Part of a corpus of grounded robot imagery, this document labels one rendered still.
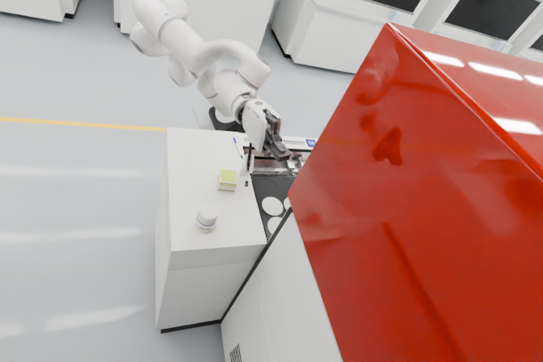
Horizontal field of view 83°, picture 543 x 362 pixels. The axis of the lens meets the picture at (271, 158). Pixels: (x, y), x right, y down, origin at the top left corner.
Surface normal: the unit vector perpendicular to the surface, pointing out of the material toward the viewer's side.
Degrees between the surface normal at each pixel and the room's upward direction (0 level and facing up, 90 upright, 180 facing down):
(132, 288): 0
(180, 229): 0
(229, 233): 0
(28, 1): 90
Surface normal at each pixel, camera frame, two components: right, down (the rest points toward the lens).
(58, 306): 0.31, -0.67
